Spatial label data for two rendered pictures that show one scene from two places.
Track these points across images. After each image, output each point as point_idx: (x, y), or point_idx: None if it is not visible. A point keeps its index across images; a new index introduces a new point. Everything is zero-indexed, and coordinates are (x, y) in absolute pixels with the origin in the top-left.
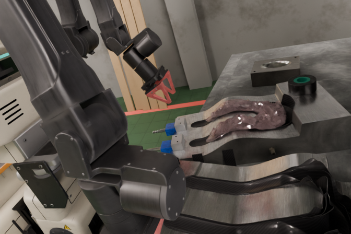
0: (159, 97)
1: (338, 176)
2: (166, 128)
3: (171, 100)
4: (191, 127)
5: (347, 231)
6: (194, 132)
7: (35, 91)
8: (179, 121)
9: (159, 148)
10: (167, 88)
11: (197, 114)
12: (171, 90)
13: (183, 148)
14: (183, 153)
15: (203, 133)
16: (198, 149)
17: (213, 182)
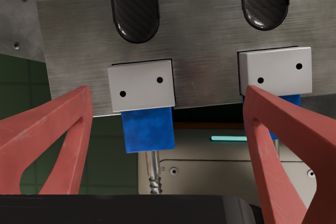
0: (294, 187)
1: None
2: (166, 144)
3: (258, 87)
4: (157, 34)
5: None
6: (198, 17)
7: None
8: (144, 84)
9: (277, 144)
10: (75, 159)
11: (51, 22)
12: (84, 119)
13: (295, 47)
14: (318, 43)
15: None
16: None
17: None
